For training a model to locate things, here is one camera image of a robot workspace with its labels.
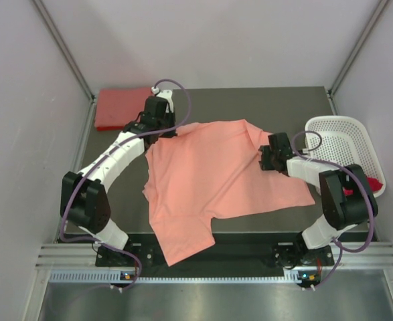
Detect crimson t shirt in basket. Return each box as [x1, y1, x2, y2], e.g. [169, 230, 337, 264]
[343, 177, 384, 196]

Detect folded red t shirt stack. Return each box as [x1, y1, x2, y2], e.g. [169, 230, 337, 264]
[94, 87, 152, 131]

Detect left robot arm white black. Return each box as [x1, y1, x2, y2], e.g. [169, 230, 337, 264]
[60, 90, 177, 265]

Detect white perforated laundry basket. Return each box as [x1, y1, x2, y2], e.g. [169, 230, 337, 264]
[305, 116, 386, 197]

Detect aluminium rail with cable duct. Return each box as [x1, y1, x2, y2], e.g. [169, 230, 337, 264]
[35, 242, 393, 286]

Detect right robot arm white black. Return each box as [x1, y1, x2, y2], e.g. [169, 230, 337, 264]
[259, 132, 378, 269]

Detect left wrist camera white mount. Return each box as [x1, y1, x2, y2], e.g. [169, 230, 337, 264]
[151, 86, 174, 113]

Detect salmon pink t shirt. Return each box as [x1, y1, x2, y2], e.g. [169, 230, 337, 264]
[143, 120, 314, 265]

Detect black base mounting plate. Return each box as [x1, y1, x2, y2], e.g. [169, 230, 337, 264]
[57, 230, 376, 278]

